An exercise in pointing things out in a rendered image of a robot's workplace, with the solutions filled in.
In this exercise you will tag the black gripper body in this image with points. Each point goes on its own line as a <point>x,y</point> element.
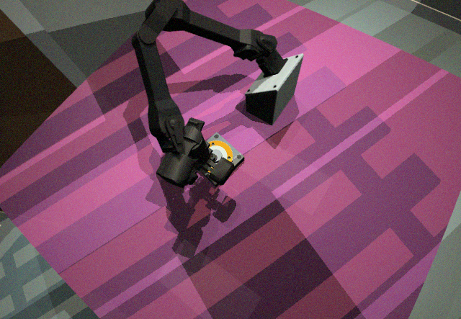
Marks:
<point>221,171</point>

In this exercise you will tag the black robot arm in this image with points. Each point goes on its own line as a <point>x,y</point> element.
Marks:
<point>164,118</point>

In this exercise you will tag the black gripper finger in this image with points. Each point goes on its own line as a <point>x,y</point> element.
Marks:
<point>204,170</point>

